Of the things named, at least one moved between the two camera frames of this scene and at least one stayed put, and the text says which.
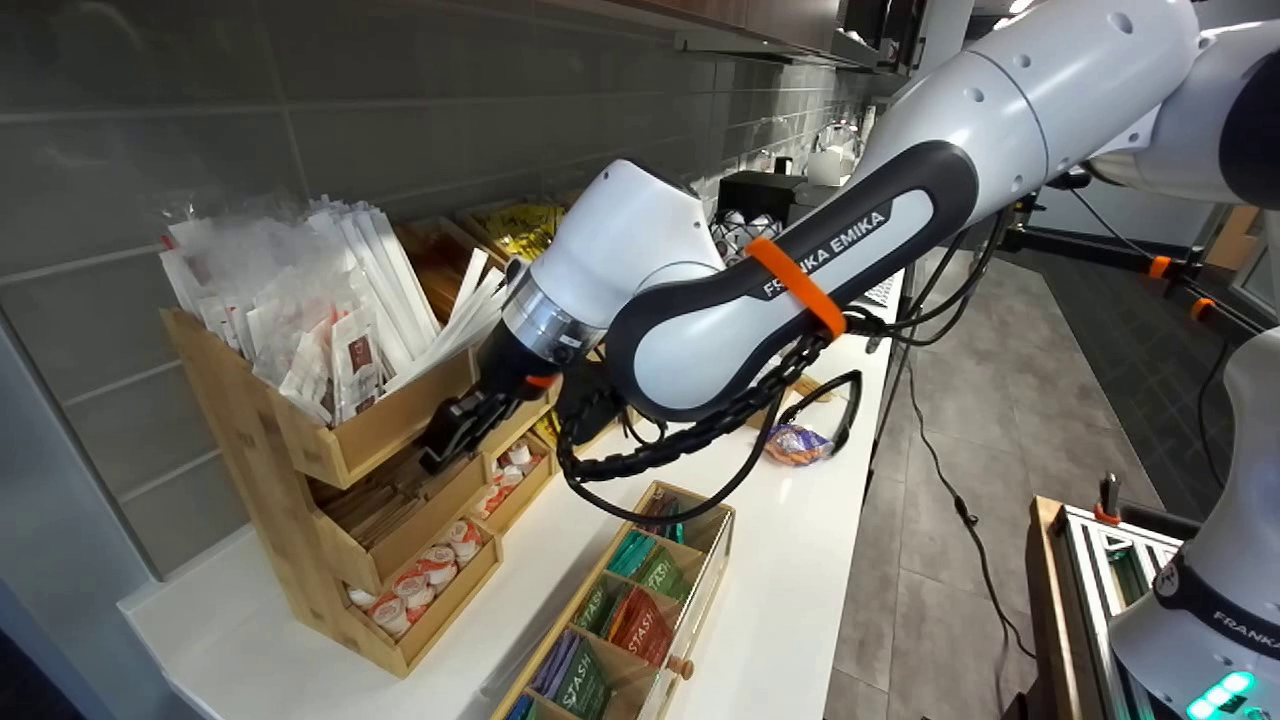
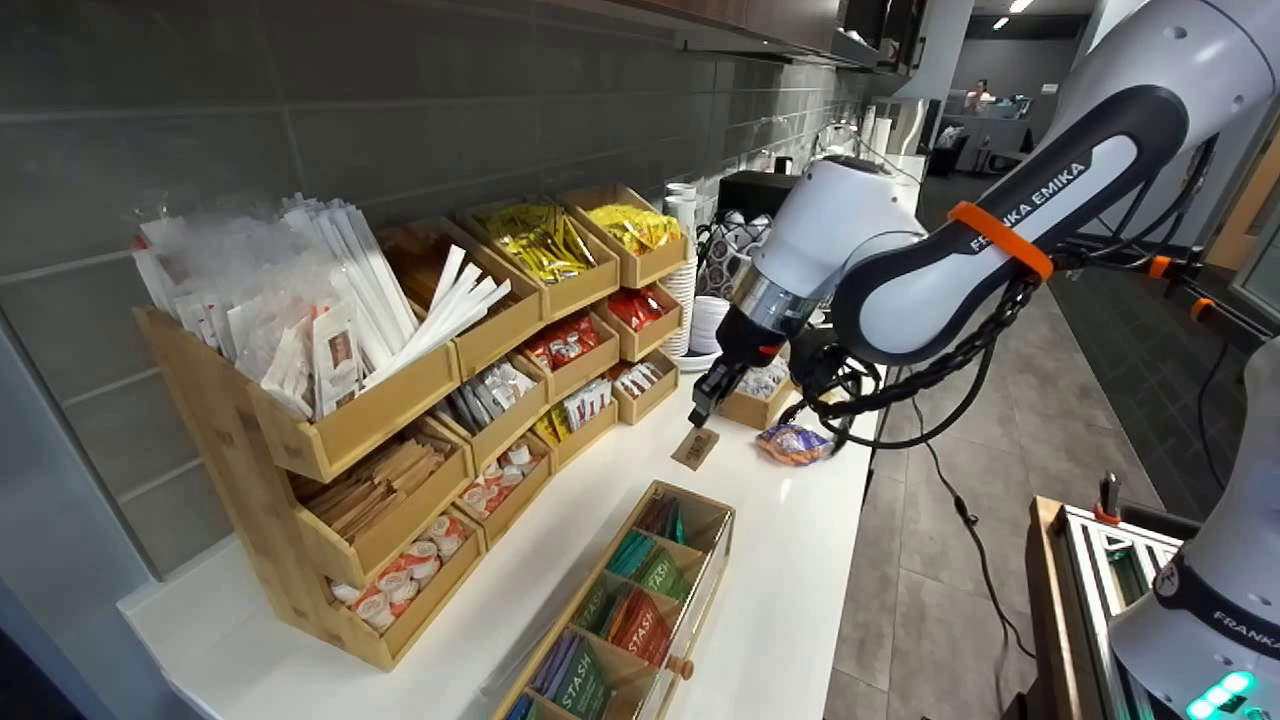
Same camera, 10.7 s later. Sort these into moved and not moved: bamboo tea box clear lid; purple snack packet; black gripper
Moved: black gripper
Not moved: purple snack packet; bamboo tea box clear lid
